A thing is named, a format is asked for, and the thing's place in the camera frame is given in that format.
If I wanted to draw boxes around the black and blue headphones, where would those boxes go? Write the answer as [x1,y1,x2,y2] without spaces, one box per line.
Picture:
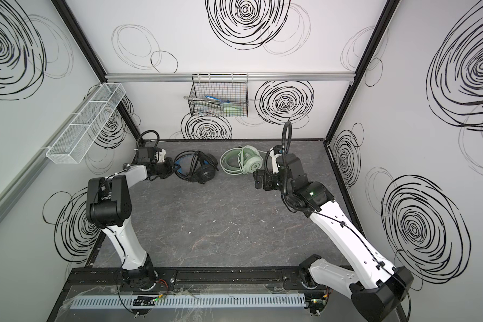
[174,150,219,185]

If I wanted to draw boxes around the mint green headphones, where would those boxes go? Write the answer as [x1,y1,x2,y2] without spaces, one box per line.
[219,145,266,176]

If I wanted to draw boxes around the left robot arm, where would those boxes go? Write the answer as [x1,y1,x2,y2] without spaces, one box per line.
[86,130,174,292]

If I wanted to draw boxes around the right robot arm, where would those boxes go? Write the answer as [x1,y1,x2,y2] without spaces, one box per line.
[253,122,413,321]

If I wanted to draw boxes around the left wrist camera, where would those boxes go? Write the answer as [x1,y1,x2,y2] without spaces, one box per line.
[155,148,166,164]

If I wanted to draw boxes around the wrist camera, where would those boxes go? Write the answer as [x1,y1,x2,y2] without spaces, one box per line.
[155,148,166,164]
[268,146,282,174]

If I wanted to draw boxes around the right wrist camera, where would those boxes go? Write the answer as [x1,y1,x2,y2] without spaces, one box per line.
[268,146,282,174]

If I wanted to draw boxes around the black wire basket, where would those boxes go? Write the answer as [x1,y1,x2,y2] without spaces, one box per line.
[188,80,249,118]

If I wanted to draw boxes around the clear wall shelf bin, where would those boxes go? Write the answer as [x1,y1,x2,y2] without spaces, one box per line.
[46,83,126,164]

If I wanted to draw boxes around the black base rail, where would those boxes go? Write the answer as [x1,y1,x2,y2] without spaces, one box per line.
[70,265,391,292]

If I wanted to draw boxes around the white slotted cable duct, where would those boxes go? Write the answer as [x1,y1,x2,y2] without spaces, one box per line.
[69,294,307,311]

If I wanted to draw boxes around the side wall aluminium rail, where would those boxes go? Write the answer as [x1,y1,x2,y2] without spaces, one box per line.
[0,83,103,224]

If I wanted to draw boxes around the black corner frame post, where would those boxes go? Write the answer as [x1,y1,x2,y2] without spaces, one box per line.
[50,0,140,139]

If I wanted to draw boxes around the right corner frame post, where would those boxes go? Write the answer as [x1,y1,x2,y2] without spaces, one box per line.
[324,0,400,146]

